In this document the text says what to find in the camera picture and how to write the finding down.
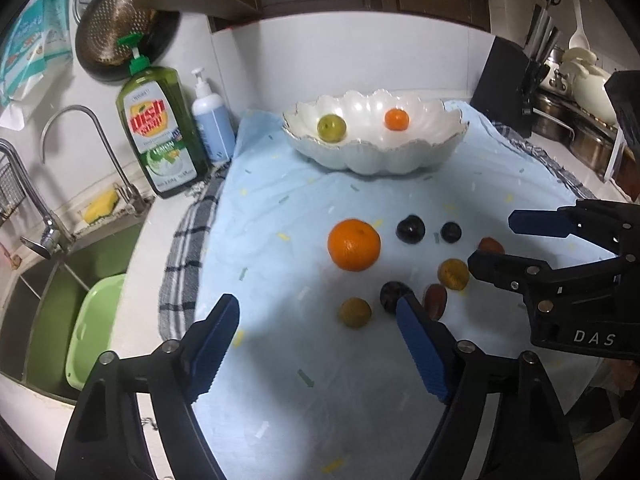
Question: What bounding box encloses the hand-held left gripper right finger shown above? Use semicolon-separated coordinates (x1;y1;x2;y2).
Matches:
394;294;584;480

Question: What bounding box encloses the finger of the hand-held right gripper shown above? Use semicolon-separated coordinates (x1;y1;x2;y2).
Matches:
467;250;623;306
508;199;633;261

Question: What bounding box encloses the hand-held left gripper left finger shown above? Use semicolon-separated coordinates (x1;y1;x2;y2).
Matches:
54;293;241;480

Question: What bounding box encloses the yellow-brown plum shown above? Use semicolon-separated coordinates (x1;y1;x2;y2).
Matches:
437;258;471;291
338;297;373;330

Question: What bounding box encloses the large orange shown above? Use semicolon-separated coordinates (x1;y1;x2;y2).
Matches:
327;218;382;273

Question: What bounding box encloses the white scalloped ceramic bowl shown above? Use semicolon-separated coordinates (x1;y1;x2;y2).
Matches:
281;89;471;177

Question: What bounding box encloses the person's right forearm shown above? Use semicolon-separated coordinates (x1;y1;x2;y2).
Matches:
592;357;640;396

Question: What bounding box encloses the grey checked cloth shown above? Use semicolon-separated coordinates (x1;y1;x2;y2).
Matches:
157;120;598;341

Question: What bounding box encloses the steel cooking pot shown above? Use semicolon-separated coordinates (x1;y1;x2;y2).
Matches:
570;115;621;171
532;95;576;141

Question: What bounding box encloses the light green plastic basin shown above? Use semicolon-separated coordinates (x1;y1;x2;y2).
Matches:
65;274;128;391

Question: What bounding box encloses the black knife block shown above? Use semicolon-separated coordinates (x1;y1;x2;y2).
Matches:
470;37;541;138

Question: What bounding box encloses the light blue speckled cloth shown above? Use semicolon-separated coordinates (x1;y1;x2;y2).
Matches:
192;100;601;480

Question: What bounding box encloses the steel kitchen sink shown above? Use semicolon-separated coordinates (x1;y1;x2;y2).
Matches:
0;220;146;401

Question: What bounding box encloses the small orange tangerine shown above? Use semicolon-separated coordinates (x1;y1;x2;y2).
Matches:
384;108;411;132

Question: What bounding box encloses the yellow sponge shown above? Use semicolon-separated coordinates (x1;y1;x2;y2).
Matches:
82;189;120;224

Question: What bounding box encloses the white plastic ladle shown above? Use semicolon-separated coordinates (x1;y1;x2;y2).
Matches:
567;0;591;51

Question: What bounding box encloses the white blue pump bottle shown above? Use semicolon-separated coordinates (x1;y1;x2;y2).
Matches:
191;67;237;163

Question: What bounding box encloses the green plum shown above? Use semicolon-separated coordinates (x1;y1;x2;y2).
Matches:
317;113;347;142

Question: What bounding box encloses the green dish soap bottle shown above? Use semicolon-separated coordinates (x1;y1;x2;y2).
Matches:
116;32;211;200

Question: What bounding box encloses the gooseneck steel faucet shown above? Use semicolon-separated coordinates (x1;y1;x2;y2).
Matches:
41;105;153;216

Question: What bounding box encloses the steel lever faucet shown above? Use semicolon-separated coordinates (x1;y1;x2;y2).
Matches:
0;140;76;261

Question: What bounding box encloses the metal mesh colander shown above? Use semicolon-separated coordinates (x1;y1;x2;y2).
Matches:
76;0;163;67

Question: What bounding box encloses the white teal plastic package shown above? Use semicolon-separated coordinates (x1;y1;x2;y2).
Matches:
0;0;73;108

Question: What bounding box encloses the steel handled knife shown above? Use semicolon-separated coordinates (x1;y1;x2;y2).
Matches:
525;4;543;58
540;25;562;68
532;14;553;63

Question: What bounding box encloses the wire dish rack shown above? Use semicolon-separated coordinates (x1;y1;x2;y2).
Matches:
0;152;26;226

